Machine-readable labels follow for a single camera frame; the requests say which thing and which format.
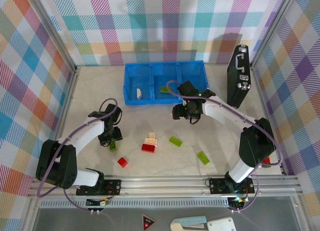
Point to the long red lego brick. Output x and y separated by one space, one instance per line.
149 148

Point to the red glitter microphone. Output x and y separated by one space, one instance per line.
267 160

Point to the blue plastic bin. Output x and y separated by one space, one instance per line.
192 71
165 73
137 76

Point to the connector board with green light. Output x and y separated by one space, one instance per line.
237 202

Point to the black red triangle sticker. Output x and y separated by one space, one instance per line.
148 223

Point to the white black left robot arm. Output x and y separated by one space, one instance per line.
87 133

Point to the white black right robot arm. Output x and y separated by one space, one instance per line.
225 114

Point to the aluminium corner post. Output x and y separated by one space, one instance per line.
272 28
55 33

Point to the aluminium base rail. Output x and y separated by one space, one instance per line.
162 184

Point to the aluminium side rail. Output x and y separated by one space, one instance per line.
67 96
260 93

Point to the light blue stapler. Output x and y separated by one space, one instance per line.
190 222

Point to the white plastic device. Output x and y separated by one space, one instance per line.
221 224

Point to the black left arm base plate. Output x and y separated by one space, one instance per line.
112 186

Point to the white lego brick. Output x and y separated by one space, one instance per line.
139 93

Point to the slotted metal strip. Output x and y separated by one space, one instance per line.
150 204

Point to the black case with silver latches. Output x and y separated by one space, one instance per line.
236 86

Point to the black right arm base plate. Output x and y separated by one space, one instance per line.
217 186

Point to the small red lego brick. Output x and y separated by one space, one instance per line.
122 162

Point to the green lego brick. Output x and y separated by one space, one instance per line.
175 141
203 158
113 146
164 89

